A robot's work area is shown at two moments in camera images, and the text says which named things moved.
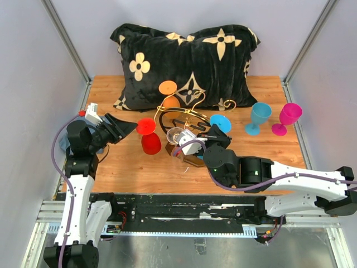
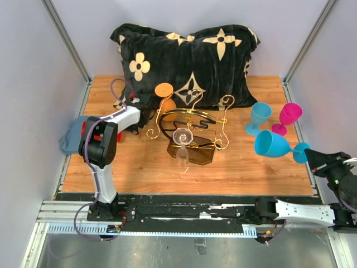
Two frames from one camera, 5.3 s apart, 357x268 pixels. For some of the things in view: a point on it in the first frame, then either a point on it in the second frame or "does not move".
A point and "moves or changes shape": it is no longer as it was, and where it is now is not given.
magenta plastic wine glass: [289, 114] does not move
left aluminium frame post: [67, 39] does not move
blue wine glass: [260, 111] does not move
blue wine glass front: [222, 121] → [272, 144]
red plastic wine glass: [150, 140] moves or changes shape
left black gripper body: [102, 135] → [141, 123]
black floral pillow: [209, 67] does not move
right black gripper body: [213, 139] → [334, 168]
